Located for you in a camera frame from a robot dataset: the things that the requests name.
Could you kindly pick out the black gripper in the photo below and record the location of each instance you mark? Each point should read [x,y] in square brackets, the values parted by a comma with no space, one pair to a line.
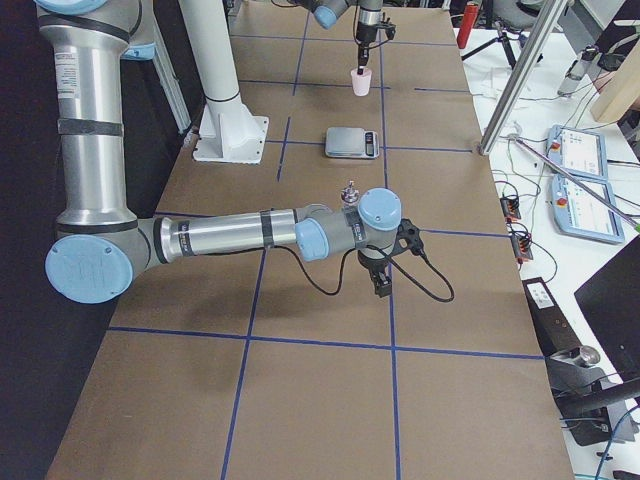
[373,264]
[363,41]

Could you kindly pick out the pink plastic cup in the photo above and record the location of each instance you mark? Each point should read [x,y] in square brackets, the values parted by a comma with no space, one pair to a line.
[361,81]

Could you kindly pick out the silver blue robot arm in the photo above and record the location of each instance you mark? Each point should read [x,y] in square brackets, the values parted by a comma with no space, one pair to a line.
[368,21]
[102,246]

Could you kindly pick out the silver digital kitchen scale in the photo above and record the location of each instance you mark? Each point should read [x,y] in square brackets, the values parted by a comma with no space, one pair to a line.
[351,142]

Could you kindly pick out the red cylinder bottle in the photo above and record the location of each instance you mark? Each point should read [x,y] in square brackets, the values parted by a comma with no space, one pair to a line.
[469,17]

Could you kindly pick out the black tripod stand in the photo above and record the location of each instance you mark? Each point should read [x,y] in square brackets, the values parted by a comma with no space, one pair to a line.
[502,39]

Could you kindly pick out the orange terminal block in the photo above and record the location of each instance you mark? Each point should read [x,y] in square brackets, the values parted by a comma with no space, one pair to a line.
[510,208]

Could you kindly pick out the black flat device box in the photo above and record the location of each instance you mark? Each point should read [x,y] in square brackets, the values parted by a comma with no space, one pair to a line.
[571,364]

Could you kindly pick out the blue teach pendant near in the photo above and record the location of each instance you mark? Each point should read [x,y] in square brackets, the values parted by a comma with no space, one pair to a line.
[577,213]

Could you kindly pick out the blue teach pendant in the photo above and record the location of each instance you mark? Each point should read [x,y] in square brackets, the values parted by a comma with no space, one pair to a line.
[581,152]
[577,213]

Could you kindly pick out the blue teach pendant far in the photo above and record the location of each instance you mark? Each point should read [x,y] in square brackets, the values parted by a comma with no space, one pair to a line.
[581,152]

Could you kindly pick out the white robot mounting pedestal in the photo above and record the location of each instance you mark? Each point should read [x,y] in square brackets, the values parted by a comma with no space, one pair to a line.
[228,132]

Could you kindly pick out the aluminium frame post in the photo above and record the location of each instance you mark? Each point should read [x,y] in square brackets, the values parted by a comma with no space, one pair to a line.
[543,27]

